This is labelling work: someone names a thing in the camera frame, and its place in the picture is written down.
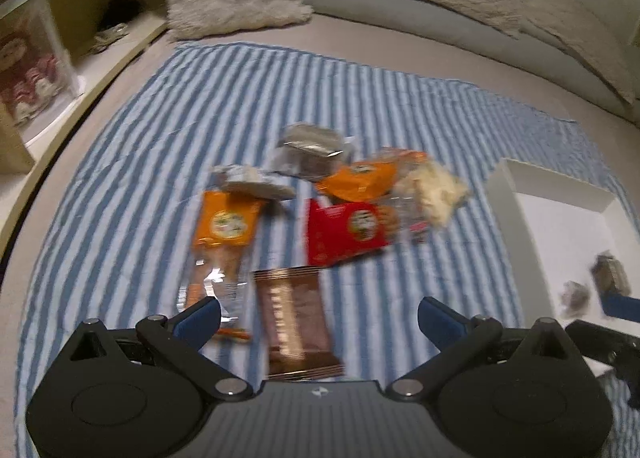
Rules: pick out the white snack packet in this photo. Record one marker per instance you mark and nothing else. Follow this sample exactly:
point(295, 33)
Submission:
point(250, 180)

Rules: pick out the wooden bedside shelf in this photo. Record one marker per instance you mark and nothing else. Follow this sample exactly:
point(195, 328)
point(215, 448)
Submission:
point(145, 30)

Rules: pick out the clear white cracker packet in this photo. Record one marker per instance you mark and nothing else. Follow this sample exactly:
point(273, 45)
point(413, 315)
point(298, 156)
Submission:
point(437, 193)

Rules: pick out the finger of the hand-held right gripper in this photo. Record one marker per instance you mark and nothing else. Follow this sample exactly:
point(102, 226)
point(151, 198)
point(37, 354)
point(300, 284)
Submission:
point(595, 340)
point(622, 309)

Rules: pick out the clear display case with doll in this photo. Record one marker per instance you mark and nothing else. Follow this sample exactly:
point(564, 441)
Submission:
point(35, 67)

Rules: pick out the white cardboard box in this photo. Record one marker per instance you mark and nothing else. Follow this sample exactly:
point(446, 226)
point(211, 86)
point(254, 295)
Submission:
point(550, 238)

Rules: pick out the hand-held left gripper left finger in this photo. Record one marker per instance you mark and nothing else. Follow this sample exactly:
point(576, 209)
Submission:
point(200, 320)

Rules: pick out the red snack packet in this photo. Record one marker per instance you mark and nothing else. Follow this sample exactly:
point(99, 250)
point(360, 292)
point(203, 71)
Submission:
point(335, 238)

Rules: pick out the dark foil snack packet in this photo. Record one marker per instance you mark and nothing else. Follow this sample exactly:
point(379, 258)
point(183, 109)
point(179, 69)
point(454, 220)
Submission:
point(575, 299)
point(310, 142)
point(609, 275)

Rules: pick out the brown snack packet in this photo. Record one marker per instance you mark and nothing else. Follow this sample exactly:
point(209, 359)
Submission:
point(297, 323)

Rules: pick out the orange snack packet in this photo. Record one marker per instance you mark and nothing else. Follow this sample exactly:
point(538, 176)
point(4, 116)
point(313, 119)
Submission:
point(227, 225)
point(360, 180)

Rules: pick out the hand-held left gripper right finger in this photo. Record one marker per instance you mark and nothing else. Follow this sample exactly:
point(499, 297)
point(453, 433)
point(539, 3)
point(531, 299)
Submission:
point(440, 323)

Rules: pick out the blue white striped blanket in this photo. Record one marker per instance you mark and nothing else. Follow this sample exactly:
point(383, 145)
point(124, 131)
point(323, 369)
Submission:
point(225, 102)

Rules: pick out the small metallic trinket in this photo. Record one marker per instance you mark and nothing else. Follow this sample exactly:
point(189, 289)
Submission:
point(110, 35)

